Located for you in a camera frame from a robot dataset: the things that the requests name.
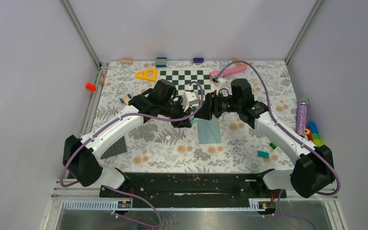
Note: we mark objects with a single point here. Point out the grey lego baseplate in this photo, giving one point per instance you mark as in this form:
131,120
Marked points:
119,147

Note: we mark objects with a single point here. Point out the colourful block toy pile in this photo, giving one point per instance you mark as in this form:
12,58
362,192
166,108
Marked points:
311,134

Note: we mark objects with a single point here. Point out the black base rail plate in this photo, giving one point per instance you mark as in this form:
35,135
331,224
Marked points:
199,190

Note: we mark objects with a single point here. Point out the wooden toy car blue wheels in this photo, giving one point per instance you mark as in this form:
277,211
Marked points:
125,99

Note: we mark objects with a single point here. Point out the teal small block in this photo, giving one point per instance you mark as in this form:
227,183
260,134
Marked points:
263,154

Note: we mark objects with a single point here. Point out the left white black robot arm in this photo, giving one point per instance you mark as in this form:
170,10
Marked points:
81,155

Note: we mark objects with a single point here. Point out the purple lego brick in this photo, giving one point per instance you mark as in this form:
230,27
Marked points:
198,60

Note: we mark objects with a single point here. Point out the floral patterned table mat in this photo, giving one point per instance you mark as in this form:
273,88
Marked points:
148,150

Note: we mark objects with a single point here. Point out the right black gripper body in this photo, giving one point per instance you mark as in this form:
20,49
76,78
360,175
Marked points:
222,104

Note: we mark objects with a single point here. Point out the left wooden cylinder peg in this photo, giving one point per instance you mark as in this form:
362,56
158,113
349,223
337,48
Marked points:
126,61

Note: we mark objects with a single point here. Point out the small green white peg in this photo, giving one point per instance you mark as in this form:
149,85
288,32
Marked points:
193,121

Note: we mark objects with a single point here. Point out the purple glitter microphone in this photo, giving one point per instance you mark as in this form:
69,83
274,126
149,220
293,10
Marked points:
301,116

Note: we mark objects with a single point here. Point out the blue grey lego brick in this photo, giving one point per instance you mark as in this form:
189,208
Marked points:
161,62

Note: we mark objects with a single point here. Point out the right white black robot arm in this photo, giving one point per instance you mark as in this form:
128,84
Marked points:
313,165

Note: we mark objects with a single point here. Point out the grey-blue envelope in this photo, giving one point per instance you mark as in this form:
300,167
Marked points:
208,131

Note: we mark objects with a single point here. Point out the pink toy microphone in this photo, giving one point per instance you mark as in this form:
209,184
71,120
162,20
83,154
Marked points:
228,71

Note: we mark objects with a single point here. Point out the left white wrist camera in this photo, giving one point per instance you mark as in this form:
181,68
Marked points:
190,98

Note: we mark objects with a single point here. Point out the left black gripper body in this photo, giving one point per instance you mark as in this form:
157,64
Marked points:
176,110

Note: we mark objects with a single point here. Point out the orange red small cylinder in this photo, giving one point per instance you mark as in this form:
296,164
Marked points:
90,87

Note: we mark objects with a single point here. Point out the yellow triangle toy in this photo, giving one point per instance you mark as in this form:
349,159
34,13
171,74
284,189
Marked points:
147,75

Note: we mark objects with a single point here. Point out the green white chessboard mat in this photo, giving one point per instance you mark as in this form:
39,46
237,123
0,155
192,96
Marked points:
182,77

